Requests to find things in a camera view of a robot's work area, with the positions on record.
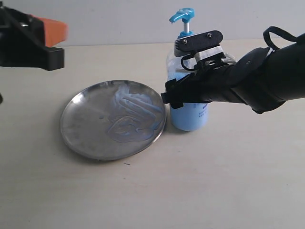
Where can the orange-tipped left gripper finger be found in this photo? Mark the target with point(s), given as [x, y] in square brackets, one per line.
[19, 27]
[26, 54]

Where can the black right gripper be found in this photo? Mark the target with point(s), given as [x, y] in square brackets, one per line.
[206, 86]

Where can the blue lotion pump bottle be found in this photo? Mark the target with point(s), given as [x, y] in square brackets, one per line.
[191, 116]

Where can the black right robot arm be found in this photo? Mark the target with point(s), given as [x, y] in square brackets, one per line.
[263, 79]

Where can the smeared light blue paste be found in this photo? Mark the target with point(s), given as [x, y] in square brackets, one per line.
[132, 116]

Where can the round stainless steel plate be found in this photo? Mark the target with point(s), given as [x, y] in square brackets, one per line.
[84, 122]

